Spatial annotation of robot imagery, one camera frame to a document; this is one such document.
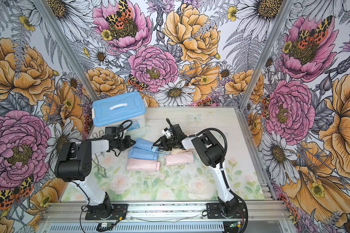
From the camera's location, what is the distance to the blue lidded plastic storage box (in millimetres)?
934

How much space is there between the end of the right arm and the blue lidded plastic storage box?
0.22 m

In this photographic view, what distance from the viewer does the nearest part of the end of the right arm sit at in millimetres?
852
